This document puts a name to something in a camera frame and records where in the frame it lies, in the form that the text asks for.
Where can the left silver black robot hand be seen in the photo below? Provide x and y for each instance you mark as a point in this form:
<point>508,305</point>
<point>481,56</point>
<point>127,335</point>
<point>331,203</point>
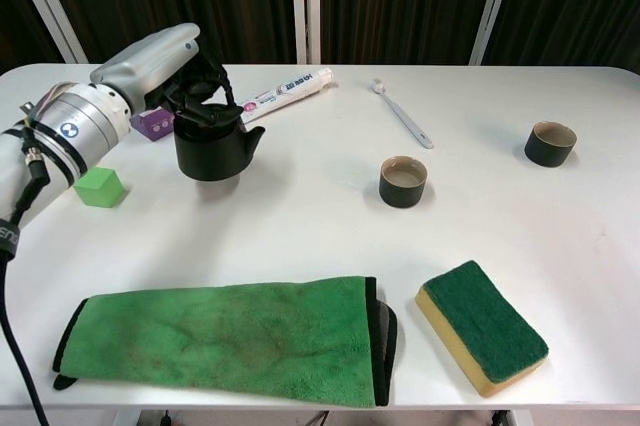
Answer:
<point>150,58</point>

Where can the black teapot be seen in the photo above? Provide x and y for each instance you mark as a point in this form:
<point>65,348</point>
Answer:
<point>210,156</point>

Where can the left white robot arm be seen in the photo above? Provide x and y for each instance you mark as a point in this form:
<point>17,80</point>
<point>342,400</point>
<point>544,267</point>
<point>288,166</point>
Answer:
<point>75,131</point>

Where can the dark cup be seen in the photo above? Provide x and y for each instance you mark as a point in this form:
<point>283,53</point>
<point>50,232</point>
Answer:
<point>402,193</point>
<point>547,153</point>

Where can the purple white small box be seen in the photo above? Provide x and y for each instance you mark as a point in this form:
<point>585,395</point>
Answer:
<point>152,128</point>

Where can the green cube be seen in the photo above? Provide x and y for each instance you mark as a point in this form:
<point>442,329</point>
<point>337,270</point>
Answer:
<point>97,188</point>

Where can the white toothpaste tube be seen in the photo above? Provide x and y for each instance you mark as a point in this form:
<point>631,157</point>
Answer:
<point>295,88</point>

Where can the white toothbrush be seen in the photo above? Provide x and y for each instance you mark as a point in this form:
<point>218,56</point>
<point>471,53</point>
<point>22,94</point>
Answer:
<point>405,118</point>

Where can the green microfibre towel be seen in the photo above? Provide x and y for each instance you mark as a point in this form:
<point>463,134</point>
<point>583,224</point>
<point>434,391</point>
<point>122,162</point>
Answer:
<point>225,341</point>

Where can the green yellow sponge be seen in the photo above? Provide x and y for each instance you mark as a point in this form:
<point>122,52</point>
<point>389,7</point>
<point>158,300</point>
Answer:
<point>480,321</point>

